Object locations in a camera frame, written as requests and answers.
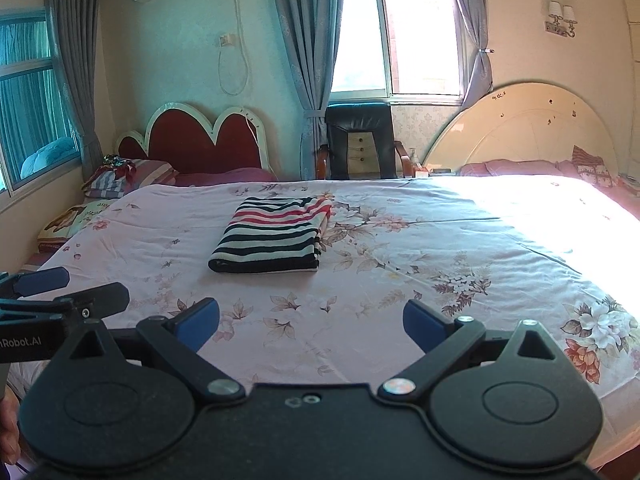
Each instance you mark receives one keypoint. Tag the twin shade wall lamp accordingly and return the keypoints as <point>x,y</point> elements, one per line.
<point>562,17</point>

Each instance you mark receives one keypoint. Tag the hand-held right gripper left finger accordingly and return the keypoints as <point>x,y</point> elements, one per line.
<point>200,322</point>

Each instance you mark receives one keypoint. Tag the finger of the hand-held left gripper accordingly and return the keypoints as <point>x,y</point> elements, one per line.
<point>100,297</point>
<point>42,280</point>

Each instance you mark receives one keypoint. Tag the grey curtain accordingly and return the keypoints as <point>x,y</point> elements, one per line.
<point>75,60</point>
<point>472,35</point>
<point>305,35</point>

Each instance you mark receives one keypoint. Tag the window with blue blind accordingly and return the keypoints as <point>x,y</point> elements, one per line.
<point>30,110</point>

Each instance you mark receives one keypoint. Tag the wall power socket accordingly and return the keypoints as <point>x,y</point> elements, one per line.
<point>227,40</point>

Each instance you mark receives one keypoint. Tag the cream round headboard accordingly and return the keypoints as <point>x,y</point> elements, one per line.
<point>530,130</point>

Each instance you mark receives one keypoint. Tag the red heart-shaped headboard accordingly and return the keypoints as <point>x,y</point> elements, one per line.
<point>195,142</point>

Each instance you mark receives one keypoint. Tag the pink floral bed sheet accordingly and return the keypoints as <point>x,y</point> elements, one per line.
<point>380,260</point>

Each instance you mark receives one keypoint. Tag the plaid pink pillow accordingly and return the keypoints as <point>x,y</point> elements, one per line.
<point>125,177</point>

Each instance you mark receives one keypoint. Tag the teal plush cushion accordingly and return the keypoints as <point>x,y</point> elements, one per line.
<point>50,155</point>

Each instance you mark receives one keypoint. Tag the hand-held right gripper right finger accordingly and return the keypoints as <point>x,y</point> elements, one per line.
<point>425,325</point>

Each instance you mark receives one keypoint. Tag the person's left hand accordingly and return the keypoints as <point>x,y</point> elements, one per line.
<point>7,430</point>

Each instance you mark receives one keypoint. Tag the cartoon print pillow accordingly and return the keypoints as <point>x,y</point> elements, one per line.
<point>70,222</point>

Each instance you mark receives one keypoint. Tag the maroon pillow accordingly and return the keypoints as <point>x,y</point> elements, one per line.
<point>225,176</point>

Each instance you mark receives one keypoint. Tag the colourful shiny ornament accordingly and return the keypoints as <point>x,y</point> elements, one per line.
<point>117,161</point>

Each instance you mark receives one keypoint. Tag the black office chair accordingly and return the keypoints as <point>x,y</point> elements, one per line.
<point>357,142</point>

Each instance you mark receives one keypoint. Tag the plaid red cushion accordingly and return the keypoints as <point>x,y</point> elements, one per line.
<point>592,167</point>

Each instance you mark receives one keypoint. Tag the clear bottle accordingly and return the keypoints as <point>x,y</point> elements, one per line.
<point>413,159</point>

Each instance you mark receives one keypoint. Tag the bright sliding window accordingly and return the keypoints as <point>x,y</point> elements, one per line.
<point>400,30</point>

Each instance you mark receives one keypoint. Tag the red navy striped sweater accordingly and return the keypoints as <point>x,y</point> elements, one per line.
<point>275,232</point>

